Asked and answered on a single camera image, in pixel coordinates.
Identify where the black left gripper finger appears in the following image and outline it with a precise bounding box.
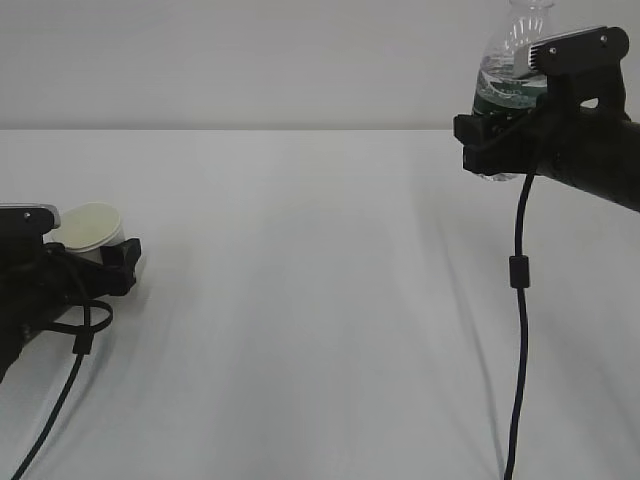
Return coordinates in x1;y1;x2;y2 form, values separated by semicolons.
70;238;142;296

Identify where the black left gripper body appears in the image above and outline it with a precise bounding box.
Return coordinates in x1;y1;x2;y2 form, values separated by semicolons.
1;244;113;376

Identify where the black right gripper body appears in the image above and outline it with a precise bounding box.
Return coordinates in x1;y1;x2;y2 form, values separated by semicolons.
525;74;639;212

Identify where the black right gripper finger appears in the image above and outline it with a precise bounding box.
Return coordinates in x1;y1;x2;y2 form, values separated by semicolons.
453;113;532;176

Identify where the white paper cup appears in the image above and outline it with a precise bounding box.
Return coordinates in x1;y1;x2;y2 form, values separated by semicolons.
51;202;125;264

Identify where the Yibao mineral water bottle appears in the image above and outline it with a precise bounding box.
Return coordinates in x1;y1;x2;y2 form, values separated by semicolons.
470;0;556;184

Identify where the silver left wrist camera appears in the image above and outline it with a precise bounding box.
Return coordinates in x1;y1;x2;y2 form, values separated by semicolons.
1;203;61;244

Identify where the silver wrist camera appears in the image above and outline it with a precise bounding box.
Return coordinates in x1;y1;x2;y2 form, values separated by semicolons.
513;26;630;80
1;203;61;244

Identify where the black left camera cable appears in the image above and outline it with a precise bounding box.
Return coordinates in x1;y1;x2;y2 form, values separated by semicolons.
9;259;115;480

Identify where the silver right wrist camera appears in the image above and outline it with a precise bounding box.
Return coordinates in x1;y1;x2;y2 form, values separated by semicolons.
513;26;630;80

